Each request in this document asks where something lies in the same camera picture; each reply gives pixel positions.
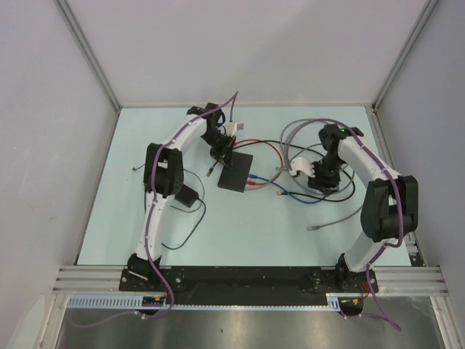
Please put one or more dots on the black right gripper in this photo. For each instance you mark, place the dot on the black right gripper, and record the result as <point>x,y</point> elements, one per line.
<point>326,185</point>

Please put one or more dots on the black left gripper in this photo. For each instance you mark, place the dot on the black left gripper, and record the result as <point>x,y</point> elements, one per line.
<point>224,155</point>

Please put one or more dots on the black network switch box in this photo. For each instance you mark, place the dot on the black network switch box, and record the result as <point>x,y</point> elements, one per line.
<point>235,178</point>

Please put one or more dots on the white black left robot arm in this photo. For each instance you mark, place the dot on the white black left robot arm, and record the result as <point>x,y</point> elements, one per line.
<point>164,177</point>

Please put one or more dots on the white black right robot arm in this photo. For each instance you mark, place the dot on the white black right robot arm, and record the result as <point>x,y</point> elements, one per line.
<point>390,207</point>

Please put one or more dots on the black power adapter brick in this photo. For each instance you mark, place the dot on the black power adapter brick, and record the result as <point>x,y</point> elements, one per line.
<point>187,196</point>

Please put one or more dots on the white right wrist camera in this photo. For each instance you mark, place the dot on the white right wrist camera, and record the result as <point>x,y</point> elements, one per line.
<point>301,165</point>

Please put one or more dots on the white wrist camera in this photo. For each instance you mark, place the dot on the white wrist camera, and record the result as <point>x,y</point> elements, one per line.
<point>232,127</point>
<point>301,165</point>

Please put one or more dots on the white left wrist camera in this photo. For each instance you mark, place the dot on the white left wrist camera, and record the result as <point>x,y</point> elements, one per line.
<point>232,127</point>

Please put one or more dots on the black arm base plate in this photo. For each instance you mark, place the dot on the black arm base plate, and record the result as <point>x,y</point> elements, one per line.
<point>264,284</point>

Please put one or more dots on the aluminium front frame rail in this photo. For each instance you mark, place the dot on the aluminium front frame rail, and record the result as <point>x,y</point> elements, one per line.
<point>389,281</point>

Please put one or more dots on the grey slotted cable duct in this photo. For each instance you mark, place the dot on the grey slotted cable duct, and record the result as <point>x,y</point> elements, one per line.
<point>151,302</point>

